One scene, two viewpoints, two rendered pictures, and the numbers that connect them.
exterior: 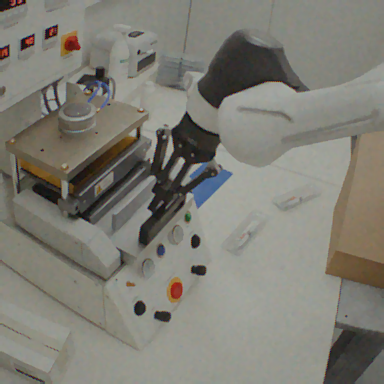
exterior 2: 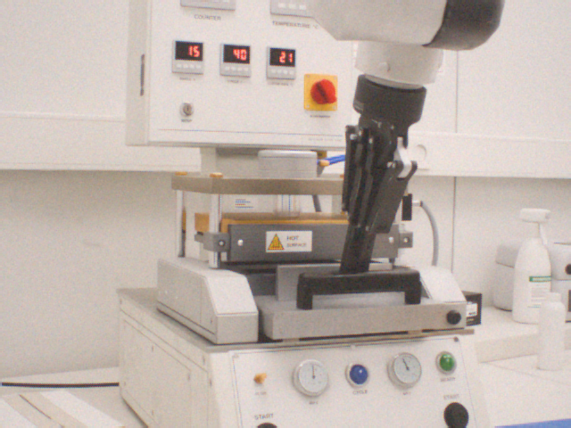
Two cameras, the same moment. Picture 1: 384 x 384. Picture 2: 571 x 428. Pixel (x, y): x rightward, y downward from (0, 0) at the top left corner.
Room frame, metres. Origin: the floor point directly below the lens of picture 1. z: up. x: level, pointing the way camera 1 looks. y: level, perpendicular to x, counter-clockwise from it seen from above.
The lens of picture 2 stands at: (-0.08, -0.58, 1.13)
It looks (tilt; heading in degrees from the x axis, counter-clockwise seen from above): 3 degrees down; 44
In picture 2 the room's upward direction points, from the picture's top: 1 degrees clockwise
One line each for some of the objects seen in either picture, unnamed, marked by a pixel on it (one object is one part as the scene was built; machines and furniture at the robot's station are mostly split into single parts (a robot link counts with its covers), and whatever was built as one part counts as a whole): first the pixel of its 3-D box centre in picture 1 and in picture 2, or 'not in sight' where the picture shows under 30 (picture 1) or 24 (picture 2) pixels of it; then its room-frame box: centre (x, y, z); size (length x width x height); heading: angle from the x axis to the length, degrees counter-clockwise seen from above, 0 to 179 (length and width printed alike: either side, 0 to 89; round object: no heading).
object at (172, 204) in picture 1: (163, 214); (360, 288); (0.69, 0.05, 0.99); 0.15 x 0.02 x 0.04; 157
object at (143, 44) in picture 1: (124, 49); (557, 277); (1.81, 0.37, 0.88); 0.25 x 0.20 x 0.17; 71
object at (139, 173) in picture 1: (88, 181); (294, 275); (0.76, 0.22, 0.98); 0.20 x 0.17 x 0.03; 157
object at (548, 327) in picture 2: (147, 100); (551, 331); (1.46, 0.20, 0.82); 0.05 x 0.05 x 0.14
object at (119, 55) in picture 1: (120, 52); (533, 265); (1.67, 0.36, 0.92); 0.09 x 0.08 x 0.25; 72
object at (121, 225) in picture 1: (105, 194); (309, 288); (0.74, 0.17, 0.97); 0.30 x 0.22 x 0.08; 67
